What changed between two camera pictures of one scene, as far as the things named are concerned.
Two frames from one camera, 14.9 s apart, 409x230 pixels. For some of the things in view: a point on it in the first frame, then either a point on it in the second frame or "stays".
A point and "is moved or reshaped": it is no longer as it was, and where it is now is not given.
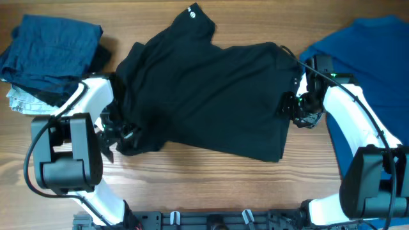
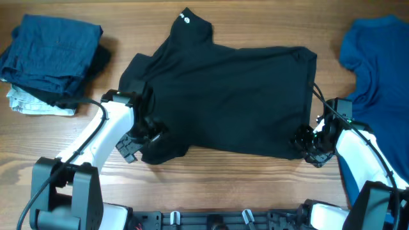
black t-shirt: (183, 87) is moved or reshaped
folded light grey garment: (24, 102) stays
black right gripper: (285, 105) -> (300, 137)
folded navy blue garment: (50, 54) stays
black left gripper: (131, 131) -> (128, 145)
